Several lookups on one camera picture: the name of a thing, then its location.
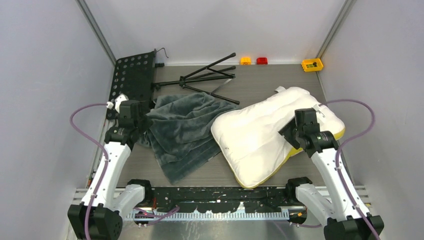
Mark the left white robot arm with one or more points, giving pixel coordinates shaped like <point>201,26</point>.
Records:
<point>100,214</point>

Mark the orange toy brick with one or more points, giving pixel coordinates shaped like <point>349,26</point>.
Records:
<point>245,61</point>

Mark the black perforated music stand tray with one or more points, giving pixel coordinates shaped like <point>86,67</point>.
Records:
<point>134,76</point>

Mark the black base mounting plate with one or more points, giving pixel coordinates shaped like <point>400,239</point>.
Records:
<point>268,199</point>

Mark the white yellow black pillow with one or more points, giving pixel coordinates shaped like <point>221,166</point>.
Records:
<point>249,138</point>

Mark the red toy brick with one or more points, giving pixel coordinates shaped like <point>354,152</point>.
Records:
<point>262,61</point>

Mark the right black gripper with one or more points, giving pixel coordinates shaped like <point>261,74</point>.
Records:
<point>286,130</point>

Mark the grey fluffy pillowcase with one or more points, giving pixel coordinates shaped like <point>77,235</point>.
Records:
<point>180,135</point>

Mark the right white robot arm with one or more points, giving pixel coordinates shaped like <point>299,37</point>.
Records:
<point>343,215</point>

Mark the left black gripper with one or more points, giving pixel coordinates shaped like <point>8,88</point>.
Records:
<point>147,121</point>

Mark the aluminium rail with ruler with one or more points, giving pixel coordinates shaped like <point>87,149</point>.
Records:
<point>284,214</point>

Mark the black folding tripod stand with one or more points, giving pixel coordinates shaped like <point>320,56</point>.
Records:
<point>203,74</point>

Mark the yellow toy block with knob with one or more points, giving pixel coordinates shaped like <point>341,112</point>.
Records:
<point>312,65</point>

